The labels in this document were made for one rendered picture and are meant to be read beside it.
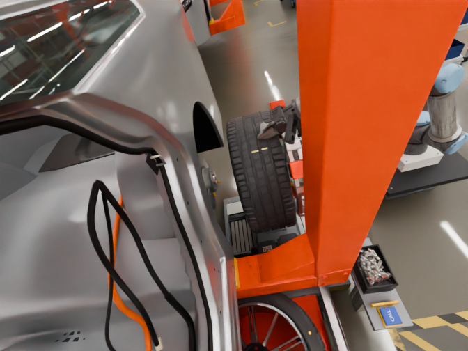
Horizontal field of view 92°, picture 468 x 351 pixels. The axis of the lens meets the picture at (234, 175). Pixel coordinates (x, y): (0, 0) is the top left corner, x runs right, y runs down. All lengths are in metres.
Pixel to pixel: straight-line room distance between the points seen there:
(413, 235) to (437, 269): 0.25
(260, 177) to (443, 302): 1.47
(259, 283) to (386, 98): 0.99
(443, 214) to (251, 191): 1.68
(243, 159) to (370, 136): 0.63
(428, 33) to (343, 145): 0.18
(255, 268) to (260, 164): 0.54
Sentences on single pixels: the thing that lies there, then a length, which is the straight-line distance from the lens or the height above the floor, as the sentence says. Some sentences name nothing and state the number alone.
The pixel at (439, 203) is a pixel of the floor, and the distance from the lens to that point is 2.38.
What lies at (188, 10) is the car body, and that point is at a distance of 3.49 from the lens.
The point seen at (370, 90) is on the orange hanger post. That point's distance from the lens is 0.41.
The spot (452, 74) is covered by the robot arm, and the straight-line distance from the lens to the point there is 1.42.
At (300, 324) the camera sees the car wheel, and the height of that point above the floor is 0.50.
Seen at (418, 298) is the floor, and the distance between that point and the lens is 2.01.
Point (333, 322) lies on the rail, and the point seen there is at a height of 0.39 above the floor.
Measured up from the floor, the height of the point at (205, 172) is 0.92.
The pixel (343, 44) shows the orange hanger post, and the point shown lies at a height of 1.70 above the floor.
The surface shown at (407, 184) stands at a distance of 2.02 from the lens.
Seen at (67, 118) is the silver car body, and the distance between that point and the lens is 0.52.
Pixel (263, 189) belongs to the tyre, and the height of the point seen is 1.04.
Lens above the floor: 1.84
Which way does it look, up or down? 48 degrees down
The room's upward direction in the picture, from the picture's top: 22 degrees counter-clockwise
